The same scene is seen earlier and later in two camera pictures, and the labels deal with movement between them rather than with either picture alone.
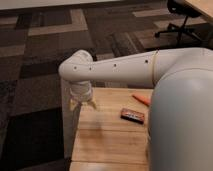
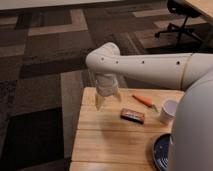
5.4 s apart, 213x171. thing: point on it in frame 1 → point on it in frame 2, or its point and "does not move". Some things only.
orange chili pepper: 146,100 does not move
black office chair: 185,9 does not move
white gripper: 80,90 → 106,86
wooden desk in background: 205,7 does not move
